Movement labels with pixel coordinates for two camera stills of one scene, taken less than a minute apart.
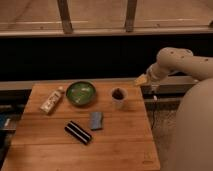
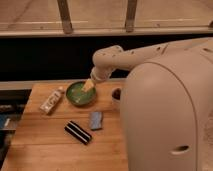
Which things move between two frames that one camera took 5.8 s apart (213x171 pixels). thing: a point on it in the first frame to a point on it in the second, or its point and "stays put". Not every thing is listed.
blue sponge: (96, 120) stays put
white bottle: (48, 106) stays put
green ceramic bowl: (81, 93) stays put
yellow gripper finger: (141, 80) to (88, 85)
